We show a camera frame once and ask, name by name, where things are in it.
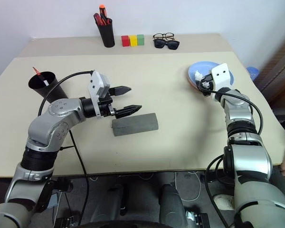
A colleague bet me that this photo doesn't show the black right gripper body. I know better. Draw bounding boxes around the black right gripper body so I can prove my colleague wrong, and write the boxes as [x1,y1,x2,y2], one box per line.
[202,82,216,97]

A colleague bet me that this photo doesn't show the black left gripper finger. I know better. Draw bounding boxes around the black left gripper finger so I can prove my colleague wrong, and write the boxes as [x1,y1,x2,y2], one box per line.
[113,85,133,97]
[114,104,143,120]

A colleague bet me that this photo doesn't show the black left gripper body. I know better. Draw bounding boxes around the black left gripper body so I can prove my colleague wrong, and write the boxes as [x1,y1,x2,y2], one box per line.
[97,87,117,118]

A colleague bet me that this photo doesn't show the grey foam block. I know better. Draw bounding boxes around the grey foam block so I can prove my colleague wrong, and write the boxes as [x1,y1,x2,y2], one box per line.
[111,113,159,137]

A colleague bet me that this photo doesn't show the red and black screwdriver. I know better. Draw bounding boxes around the red and black screwdriver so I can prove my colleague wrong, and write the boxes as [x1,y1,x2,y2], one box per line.
[32,66,49,86]

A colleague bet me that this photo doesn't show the round plastic plate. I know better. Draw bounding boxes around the round plastic plate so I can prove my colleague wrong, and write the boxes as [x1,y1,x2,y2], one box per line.
[188,61,235,90]

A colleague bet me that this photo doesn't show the blue round container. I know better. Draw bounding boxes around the blue round container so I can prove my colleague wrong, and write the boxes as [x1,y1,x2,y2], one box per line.
[246,66,260,83]

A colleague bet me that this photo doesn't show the black sunglasses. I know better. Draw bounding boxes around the black sunglasses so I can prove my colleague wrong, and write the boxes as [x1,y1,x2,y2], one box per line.
[153,39,181,51]

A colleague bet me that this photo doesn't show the black conical cup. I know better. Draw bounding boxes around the black conical cup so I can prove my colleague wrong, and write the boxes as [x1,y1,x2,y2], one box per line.
[28,71,69,104]

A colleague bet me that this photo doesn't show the black cylindrical pen holder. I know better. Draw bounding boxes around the black cylindrical pen holder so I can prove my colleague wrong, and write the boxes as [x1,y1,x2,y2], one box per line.
[96,19,115,48]

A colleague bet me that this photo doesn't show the tortoiseshell square glasses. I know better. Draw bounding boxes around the tortoiseshell square glasses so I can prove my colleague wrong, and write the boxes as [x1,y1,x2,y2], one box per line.
[152,32,177,41]

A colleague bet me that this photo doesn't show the dark brown wooden cabinet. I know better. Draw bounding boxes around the dark brown wooden cabinet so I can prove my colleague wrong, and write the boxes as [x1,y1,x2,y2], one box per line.
[254,40,285,133]

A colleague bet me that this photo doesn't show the black screwdriver with orange cap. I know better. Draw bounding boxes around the black screwdriver with orange cap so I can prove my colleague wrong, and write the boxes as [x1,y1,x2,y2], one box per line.
[98,4,108,21]

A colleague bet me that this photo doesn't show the dark rounded leg cover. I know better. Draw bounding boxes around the dark rounded leg cover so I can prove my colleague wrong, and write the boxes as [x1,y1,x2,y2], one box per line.
[158,184,189,228]
[90,182,129,224]

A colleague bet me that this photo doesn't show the white shoe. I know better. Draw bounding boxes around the white shoe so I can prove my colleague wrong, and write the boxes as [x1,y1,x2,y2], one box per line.
[213,193,235,211]

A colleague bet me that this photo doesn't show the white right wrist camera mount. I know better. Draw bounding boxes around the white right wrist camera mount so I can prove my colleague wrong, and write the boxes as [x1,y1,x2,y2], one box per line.
[210,63,230,102]

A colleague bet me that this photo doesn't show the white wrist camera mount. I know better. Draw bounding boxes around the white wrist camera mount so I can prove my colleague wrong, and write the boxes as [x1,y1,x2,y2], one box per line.
[86,70,111,119]
[210,63,230,102]

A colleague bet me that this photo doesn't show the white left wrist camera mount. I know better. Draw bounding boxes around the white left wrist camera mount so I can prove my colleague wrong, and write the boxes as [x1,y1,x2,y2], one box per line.
[86,70,111,119]

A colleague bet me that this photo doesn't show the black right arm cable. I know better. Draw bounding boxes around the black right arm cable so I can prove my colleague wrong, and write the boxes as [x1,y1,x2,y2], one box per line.
[205,88,264,228]

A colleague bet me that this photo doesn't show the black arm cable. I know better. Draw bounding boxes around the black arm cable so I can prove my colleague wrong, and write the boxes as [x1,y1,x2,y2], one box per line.
[38,70,96,226]
[205,88,264,228]

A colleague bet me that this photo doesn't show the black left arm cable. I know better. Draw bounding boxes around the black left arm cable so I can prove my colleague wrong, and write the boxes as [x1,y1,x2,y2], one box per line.
[38,70,96,226]

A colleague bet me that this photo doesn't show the thin white floor cable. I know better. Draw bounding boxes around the thin white floor cable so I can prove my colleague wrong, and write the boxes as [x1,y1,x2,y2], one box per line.
[174,171,202,202]

